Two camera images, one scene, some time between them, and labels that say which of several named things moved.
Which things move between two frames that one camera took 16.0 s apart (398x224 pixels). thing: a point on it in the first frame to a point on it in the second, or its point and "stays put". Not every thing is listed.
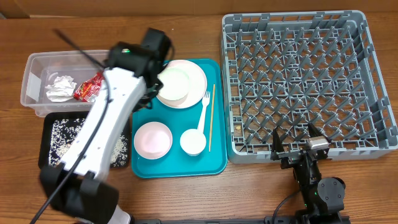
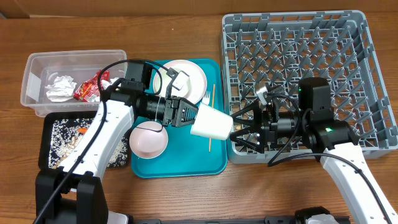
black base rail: x=269 y=219 stays put
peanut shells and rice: x=64 y=132 stays put
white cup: x=193 y=142 to x=212 y=122
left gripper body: x=149 y=96 to x=160 y=107
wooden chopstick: x=211 y=117 stays put
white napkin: x=62 y=90 stays put
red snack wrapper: x=88 y=90 stays put
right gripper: x=293 y=157 to x=266 y=126
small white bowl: x=175 y=83 stays put
